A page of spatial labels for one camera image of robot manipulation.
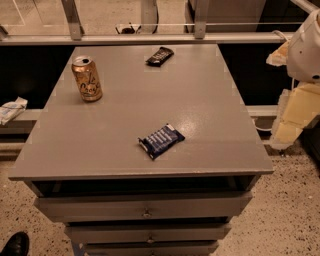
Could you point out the middle drawer with knob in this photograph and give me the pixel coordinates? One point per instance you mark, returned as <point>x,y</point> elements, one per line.
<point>148,233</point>

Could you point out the grey drawer cabinet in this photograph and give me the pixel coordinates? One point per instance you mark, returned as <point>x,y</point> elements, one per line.
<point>157,167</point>

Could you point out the black rxbar chocolate wrapper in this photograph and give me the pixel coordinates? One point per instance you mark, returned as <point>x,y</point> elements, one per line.
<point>160,57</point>

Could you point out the white crumpled packet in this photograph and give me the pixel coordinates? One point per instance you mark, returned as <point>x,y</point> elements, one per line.
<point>12,109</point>

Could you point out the drawer with knob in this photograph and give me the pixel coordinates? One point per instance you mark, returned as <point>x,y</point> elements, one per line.
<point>143,207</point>
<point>148,233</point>

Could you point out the bottom drawer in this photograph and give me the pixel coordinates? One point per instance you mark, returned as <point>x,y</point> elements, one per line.
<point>192,248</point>

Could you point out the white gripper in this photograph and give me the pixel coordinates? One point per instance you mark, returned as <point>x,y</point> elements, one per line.
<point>305,55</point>

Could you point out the orange soda can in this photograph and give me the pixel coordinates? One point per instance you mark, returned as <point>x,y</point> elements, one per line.
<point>87,78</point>

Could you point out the grey metal railing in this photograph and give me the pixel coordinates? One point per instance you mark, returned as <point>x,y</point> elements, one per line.
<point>88,22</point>

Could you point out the top drawer with knob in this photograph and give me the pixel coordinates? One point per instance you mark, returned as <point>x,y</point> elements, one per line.
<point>143,207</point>

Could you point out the blue snack bar wrapper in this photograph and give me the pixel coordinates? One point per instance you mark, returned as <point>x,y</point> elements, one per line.
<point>160,141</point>

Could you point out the black shoe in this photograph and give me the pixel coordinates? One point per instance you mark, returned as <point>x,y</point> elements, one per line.
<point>17,245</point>

